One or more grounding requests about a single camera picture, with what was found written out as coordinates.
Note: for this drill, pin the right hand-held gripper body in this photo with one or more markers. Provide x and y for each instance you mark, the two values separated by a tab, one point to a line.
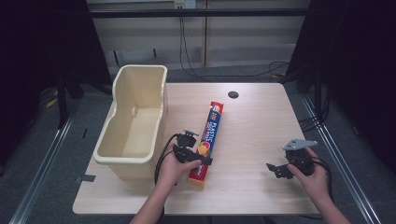
299	155

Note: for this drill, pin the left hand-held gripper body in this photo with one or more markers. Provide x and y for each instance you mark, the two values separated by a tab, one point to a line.
186	141

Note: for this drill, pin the blue and red plastic wrap box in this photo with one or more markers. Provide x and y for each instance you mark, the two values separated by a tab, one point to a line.
214	124

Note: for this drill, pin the person's right hand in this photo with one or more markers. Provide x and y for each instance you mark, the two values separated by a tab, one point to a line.
316	183

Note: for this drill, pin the person's left hand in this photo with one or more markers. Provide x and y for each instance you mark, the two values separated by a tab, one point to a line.
171	172

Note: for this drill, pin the cream plastic bin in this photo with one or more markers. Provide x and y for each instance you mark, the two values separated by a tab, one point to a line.
137	124

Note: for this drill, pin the black tape piece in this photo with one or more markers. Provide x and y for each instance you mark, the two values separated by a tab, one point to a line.
84	178

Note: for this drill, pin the black curtain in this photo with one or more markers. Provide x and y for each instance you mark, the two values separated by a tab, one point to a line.
358	62
37	56

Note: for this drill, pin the black horizontal bar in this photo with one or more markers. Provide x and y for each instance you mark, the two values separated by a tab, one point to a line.
199	12

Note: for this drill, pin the black metal stand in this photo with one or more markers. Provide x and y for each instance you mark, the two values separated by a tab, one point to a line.
62	102

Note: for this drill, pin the metal floor rail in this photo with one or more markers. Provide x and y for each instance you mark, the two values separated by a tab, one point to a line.
342	161
40	174

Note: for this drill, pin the white wall outlet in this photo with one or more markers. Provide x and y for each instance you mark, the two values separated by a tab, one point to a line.
185	3

